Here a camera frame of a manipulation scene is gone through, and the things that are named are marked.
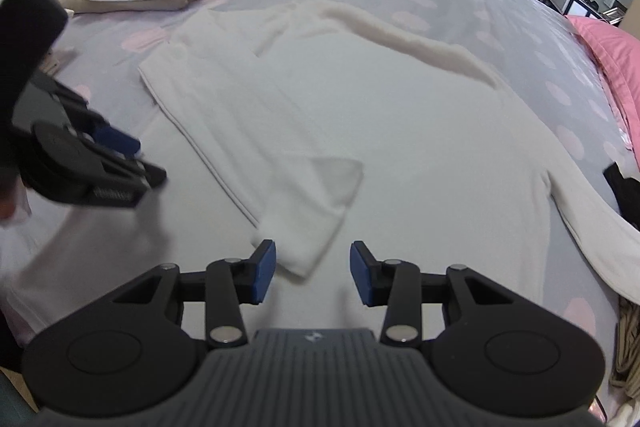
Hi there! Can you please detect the tan folded cloth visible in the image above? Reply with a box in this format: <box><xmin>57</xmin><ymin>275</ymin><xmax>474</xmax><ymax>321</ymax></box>
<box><xmin>41</xmin><ymin>47</ymin><xmax>77</xmax><ymax>76</ymax></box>

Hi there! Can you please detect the person's teal clothing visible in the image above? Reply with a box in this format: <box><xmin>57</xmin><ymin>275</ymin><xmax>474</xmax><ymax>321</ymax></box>
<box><xmin>0</xmin><ymin>367</ymin><xmax>27</xmax><ymax>414</ymax></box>

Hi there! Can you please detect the brown striped garment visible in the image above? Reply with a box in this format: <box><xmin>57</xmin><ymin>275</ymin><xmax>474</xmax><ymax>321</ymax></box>
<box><xmin>611</xmin><ymin>297</ymin><xmax>640</xmax><ymax>427</ymax></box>

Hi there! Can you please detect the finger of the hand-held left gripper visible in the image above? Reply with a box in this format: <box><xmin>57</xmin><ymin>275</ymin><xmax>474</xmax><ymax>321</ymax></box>
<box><xmin>82</xmin><ymin>147</ymin><xmax>168</xmax><ymax>208</ymax></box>
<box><xmin>30</xmin><ymin>74</ymin><xmax>142</xmax><ymax>158</ymax></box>

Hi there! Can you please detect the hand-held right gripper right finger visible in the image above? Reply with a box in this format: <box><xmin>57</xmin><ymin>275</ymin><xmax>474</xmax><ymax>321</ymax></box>
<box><xmin>350</xmin><ymin>241</ymin><xmax>513</xmax><ymax>349</ymax></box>

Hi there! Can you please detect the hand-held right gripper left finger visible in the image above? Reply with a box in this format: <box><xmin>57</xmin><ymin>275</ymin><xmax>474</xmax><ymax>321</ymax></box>
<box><xmin>115</xmin><ymin>239</ymin><xmax>277</xmax><ymax>349</ymax></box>

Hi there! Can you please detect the white sweater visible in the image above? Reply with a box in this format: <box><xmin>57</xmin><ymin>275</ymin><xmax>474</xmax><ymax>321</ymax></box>
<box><xmin>0</xmin><ymin>0</ymin><xmax>640</xmax><ymax>338</ymax></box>

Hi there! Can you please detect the large black garment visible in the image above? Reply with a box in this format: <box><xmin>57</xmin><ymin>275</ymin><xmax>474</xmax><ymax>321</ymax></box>
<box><xmin>602</xmin><ymin>159</ymin><xmax>640</xmax><ymax>229</ymax></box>

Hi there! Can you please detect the pink pillow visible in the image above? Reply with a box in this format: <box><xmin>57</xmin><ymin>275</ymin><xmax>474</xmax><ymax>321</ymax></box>
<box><xmin>565</xmin><ymin>14</ymin><xmax>640</xmax><ymax>158</ymax></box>

